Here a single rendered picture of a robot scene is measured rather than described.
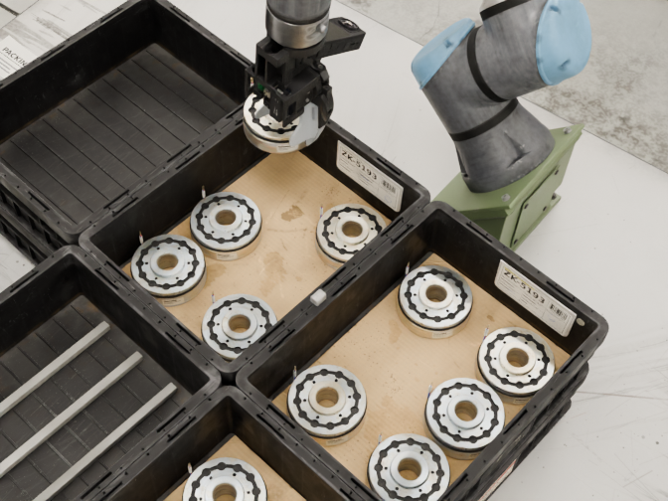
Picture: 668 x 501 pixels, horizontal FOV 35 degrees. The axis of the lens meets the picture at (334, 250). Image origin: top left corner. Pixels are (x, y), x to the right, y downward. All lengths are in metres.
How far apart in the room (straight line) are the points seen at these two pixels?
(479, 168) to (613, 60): 1.52
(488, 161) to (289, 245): 0.32
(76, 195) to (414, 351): 0.55
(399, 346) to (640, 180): 0.61
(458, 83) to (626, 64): 1.57
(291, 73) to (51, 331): 0.49
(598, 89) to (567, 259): 1.31
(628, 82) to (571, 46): 1.54
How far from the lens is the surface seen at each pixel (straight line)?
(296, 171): 1.64
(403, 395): 1.44
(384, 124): 1.88
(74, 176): 1.66
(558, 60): 1.50
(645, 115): 2.99
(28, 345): 1.51
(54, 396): 1.46
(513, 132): 1.62
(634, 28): 3.22
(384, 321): 1.49
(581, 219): 1.81
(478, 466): 1.30
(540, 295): 1.46
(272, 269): 1.53
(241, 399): 1.32
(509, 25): 1.52
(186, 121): 1.71
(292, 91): 1.32
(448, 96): 1.59
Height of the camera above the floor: 2.10
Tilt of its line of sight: 55 degrees down
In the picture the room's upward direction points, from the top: 4 degrees clockwise
